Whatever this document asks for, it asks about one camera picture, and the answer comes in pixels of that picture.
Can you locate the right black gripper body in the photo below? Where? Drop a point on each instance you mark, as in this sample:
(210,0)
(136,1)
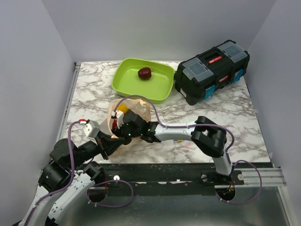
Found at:
(124,132)

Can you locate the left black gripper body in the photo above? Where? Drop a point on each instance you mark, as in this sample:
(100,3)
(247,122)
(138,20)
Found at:
(103,145)

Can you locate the orange plastic bag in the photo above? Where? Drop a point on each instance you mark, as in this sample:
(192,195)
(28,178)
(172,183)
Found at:
(131,108)

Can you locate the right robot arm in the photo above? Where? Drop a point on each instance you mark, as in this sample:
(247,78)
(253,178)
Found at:
(209,137)

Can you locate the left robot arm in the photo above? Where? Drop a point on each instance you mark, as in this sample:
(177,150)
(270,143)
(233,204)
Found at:
(66,178)

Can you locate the red fake apple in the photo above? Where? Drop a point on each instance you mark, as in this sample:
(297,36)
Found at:
(145,73)

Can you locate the green plastic tray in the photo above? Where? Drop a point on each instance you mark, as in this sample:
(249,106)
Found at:
(157,88)

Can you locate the black toolbox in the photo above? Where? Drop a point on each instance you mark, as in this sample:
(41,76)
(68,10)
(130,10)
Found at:
(200,76)

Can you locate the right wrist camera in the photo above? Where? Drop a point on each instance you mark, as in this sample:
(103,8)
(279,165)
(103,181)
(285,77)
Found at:
(117,117)

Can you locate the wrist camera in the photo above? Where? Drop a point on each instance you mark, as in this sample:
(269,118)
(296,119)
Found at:
(117,117)
(90,128)

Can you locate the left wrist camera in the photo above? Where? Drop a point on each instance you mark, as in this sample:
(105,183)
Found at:
(90,128)

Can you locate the black mounting rail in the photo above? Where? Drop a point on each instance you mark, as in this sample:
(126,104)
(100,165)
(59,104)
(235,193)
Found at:
(167,179)

